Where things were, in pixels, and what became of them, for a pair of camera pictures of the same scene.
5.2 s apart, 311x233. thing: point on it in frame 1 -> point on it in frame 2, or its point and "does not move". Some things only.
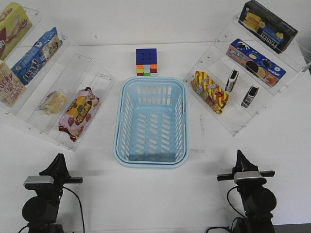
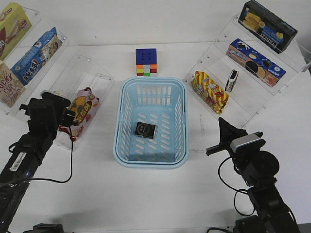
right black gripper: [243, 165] -> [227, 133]
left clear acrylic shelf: [45, 85] does not move
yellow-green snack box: [14, 22] does not move
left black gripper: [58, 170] -> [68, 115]
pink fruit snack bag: [78, 112] does not move
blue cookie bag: [27, 67] does not move
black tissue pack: [250, 96] -> [146, 130]
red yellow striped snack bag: [214, 95] does not move
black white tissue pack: [232, 80] does not move
